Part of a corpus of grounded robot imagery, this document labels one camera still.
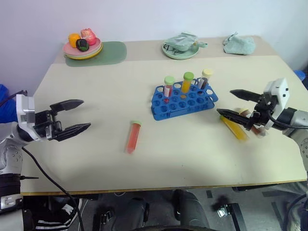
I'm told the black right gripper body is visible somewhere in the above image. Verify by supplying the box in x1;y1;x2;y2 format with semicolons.
250;92;278;126

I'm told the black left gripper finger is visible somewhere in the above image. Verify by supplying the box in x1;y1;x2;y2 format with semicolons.
56;122;92;142
49;99;85;112

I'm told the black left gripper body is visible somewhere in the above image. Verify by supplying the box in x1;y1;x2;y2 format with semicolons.
35;109;64;141

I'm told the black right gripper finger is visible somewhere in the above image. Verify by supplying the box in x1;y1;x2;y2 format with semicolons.
216;108;254;131
230;89;262;103

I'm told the brown tube yellow cap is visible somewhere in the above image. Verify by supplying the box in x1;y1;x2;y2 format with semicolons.
236;107;268;140
197;69;214;90

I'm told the orange tube green cap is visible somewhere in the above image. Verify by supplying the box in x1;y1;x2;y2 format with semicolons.
219;115;250;141
181;71;194;93

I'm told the red tube green cap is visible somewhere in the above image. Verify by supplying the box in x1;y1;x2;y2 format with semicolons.
164;76;175;98
124;120;143;154

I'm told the blue test tube rack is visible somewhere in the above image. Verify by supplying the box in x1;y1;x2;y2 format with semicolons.
151;77;219;121

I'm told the pale green stacked plate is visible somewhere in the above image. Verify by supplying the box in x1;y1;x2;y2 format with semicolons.
64;51;98;61

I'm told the mint green towel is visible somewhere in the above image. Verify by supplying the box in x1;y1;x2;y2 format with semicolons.
222;31;256;56

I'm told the blue plastic bin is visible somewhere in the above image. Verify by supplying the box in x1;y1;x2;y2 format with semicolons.
0;83;18;115

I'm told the yellow plate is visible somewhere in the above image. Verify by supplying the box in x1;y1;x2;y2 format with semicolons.
65;44;104;59

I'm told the dark green black toy fruit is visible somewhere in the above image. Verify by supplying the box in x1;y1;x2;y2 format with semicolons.
75;38;90;52

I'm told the pink plate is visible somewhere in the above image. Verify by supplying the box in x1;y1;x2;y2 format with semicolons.
63;38;103;56

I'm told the orange toy fruit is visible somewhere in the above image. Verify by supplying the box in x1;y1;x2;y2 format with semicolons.
68;33;81;48

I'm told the green placemat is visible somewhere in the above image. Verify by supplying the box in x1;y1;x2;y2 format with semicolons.
64;41;128;68

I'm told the mint green plate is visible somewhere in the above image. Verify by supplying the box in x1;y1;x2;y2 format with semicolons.
161;40;200;60

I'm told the black white-striped shoe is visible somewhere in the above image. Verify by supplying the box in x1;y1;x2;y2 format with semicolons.
30;199;82;231

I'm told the dark grey rounded shape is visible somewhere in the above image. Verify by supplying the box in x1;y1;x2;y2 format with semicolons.
172;189;210;230
113;197;150;230

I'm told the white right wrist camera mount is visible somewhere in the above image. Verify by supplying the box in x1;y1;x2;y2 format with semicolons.
263;77;289;128

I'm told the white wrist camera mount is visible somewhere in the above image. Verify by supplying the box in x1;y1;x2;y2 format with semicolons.
15;94;46;142
263;77;289;128

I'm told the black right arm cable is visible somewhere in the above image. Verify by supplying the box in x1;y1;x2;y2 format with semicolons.
268;112;308;130

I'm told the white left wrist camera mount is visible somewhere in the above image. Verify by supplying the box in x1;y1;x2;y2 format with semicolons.
15;94;46;142

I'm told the black table frame leg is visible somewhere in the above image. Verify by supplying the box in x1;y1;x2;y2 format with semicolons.
225;203;248;231

